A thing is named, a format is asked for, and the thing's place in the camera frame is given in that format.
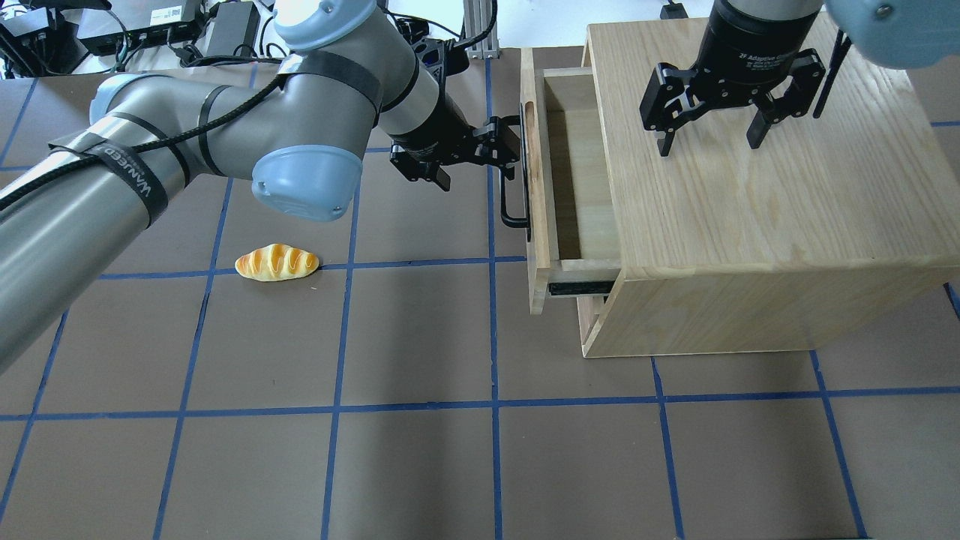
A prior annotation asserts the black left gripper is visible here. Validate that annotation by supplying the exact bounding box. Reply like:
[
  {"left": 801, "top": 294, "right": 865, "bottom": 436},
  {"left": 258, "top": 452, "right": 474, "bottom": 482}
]
[{"left": 388, "top": 96, "right": 522, "bottom": 192}]

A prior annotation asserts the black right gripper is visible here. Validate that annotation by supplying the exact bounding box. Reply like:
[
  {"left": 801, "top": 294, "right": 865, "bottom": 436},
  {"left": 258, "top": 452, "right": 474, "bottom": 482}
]
[{"left": 639, "top": 1, "right": 826, "bottom": 158}]

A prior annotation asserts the black drawer handle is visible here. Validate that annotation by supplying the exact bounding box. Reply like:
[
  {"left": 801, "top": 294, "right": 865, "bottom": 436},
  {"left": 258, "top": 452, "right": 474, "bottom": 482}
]
[{"left": 499, "top": 103, "right": 533, "bottom": 243}]

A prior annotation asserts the wooden drawer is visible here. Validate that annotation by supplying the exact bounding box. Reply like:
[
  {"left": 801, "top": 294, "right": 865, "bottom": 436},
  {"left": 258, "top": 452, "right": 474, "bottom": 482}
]
[{"left": 519, "top": 49, "right": 621, "bottom": 314}]

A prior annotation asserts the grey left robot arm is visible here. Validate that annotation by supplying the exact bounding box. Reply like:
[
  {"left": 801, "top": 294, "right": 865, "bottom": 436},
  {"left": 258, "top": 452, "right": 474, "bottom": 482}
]
[{"left": 1, "top": 1, "right": 525, "bottom": 370}]

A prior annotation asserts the right robot arm blue joint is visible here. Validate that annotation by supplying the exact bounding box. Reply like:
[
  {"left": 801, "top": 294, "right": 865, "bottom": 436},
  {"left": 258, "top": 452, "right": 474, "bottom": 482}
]
[{"left": 825, "top": 1, "right": 959, "bottom": 71}]

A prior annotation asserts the wooden drawer cabinet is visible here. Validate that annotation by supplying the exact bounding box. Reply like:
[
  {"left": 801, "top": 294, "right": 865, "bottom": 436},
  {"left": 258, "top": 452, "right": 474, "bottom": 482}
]
[{"left": 583, "top": 19, "right": 959, "bottom": 358}]

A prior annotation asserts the toy bread loaf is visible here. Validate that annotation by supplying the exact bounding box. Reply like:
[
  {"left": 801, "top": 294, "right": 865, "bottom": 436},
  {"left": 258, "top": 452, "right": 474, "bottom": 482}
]
[{"left": 234, "top": 243, "right": 321, "bottom": 283}]

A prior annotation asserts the black power adapter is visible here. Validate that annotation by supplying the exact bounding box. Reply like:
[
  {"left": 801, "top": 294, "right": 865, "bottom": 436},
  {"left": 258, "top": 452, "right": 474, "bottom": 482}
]
[{"left": 203, "top": 1, "right": 260, "bottom": 57}]

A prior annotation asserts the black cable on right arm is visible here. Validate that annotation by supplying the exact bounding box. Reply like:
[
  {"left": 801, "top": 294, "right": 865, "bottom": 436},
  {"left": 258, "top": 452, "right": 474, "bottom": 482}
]
[{"left": 813, "top": 28, "right": 854, "bottom": 119}]

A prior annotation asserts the aluminium profile post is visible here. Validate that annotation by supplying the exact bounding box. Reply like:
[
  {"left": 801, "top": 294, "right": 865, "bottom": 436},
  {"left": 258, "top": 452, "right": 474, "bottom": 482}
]
[{"left": 462, "top": 1, "right": 500, "bottom": 59}]

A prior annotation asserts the black network switch box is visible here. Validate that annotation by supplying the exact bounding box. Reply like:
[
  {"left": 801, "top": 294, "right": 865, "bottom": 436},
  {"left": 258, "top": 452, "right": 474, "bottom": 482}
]
[{"left": 76, "top": 1, "right": 207, "bottom": 57}]

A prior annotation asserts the black cable bundle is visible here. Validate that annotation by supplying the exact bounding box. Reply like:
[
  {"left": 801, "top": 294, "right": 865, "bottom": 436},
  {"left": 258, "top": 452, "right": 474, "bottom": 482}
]
[{"left": 0, "top": 0, "right": 500, "bottom": 76}]

